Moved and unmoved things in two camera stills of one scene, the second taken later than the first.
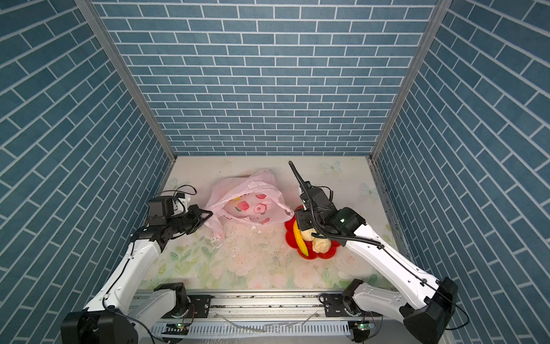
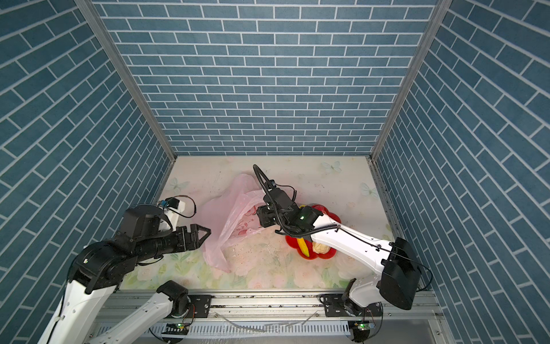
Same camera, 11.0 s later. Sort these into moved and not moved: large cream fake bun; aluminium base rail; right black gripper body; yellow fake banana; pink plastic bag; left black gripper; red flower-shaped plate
Moved: right black gripper body; pink plastic bag; left black gripper
Not moved: red flower-shaped plate; large cream fake bun; yellow fake banana; aluminium base rail
